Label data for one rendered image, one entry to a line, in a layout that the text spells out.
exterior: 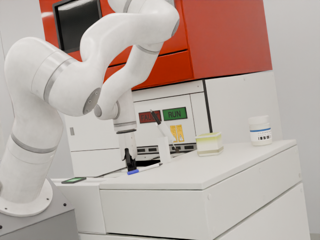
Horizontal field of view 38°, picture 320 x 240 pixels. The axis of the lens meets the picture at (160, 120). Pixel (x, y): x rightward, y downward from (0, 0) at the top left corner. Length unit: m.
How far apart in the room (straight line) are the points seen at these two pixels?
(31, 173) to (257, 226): 0.63
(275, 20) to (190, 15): 1.52
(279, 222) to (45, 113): 0.78
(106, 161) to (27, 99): 1.10
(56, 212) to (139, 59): 0.57
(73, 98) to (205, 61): 0.92
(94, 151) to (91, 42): 1.14
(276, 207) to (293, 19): 1.94
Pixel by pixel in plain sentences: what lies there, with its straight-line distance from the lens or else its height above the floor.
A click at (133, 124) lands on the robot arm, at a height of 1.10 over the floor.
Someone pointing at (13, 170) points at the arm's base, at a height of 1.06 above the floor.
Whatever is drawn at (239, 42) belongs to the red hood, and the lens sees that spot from 2.12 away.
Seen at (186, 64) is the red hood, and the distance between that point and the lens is 1.77.
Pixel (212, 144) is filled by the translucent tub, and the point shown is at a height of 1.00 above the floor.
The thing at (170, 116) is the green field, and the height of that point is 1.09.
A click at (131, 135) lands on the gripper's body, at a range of 1.65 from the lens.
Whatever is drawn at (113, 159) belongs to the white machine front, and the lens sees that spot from 2.14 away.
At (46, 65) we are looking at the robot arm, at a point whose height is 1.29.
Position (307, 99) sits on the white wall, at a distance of 3.20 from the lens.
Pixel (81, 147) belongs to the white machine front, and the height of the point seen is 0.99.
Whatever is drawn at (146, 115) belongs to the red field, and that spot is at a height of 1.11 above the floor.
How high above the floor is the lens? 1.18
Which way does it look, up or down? 3 degrees down
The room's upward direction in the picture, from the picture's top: 9 degrees counter-clockwise
